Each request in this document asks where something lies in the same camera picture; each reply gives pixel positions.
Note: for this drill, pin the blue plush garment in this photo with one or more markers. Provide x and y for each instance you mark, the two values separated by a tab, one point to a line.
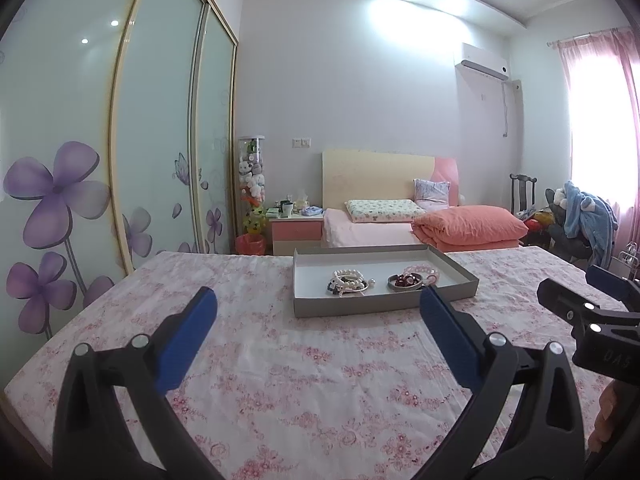
594	218

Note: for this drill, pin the white mug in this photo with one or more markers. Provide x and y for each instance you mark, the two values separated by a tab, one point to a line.
286	208

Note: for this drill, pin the floral white pillow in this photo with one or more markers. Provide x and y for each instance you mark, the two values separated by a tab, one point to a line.
383	211

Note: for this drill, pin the clear tube of plush toys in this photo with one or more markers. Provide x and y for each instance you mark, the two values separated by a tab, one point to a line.
251	181

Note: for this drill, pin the right hand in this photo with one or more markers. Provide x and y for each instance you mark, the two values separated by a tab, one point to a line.
604	425

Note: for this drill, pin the pink beige nightstand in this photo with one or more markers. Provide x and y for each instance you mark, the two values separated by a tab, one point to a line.
295	232

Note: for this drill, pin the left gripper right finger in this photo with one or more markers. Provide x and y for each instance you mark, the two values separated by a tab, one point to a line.
523	418

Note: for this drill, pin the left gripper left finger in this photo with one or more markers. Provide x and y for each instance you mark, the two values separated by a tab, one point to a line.
91	439

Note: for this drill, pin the grey shallow cardboard tray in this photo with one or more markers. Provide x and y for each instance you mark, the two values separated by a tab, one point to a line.
314	268

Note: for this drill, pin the red lined waste basket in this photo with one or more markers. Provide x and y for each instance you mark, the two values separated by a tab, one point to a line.
249	244

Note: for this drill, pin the dark wooden chair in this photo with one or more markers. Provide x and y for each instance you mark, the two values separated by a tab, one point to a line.
523	195

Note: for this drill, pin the pink curtain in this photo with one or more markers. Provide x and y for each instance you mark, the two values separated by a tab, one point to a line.
601	72

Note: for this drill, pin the folded coral quilt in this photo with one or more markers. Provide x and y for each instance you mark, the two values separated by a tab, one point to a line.
464	228

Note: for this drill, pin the purple floral small pillow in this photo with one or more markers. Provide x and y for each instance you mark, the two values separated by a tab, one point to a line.
436	192

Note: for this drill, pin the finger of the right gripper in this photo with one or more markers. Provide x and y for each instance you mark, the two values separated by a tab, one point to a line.
621	289
593	329

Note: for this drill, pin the white wall air conditioner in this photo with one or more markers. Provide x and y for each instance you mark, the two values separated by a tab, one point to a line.
484	62

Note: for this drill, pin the beige pink headboard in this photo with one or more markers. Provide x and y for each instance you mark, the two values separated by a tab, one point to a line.
363	175

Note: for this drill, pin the pink bed sheet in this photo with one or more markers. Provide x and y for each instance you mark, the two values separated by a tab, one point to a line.
340	231

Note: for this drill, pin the dark red bead mala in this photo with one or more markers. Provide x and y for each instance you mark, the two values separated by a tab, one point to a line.
407	282

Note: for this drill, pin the sliding wardrobe with flowers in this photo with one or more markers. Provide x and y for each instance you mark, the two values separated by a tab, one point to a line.
116	145

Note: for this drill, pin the white wall switch plate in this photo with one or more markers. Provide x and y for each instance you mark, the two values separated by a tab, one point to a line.
301	143

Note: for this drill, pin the floral pink bedspread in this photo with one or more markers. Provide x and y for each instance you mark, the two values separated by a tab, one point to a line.
269	395

